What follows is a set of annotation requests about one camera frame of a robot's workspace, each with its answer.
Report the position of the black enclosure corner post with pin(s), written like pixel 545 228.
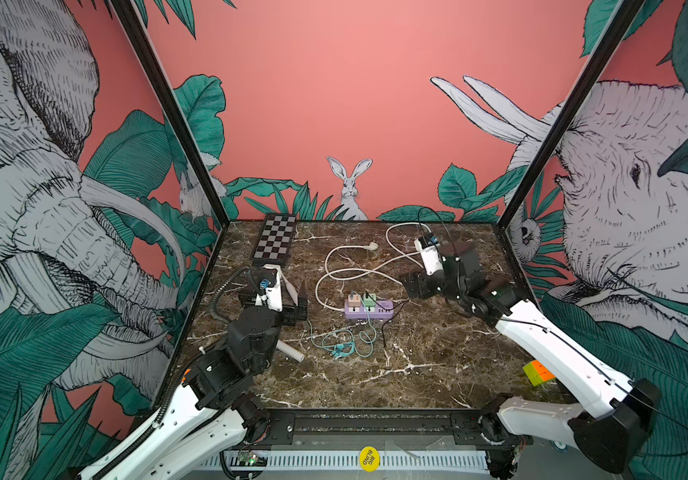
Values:
pixel 131 22
pixel 613 34

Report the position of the colourful Rubik's cube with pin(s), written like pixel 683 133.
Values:
pixel 537 373

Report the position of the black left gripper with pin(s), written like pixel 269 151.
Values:
pixel 292 315

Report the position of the black white chessboard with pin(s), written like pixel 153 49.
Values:
pixel 275 239

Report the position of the purple power strip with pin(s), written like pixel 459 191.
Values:
pixel 378 310

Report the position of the black enclosure corner post left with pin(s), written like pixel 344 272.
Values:
pixel 131 22

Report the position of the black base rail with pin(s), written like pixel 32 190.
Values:
pixel 461 427

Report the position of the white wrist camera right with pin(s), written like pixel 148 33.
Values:
pixel 427 245

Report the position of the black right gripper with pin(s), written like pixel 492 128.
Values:
pixel 411 288

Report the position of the yellow round sticker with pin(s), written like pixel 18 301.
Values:
pixel 369 459

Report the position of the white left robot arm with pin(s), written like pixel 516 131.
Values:
pixel 213 406

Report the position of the white electric toothbrush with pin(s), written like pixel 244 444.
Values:
pixel 292 291
pixel 290 351

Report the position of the white slotted cable duct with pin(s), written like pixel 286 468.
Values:
pixel 299 460

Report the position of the green cube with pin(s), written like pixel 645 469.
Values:
pixel 369 300

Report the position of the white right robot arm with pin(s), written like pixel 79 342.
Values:
pixel 612 417

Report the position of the black enclosure corner post right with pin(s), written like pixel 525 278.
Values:
pixel 613 34

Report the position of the pink USB charger cube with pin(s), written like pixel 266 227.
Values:
pixel 354 300

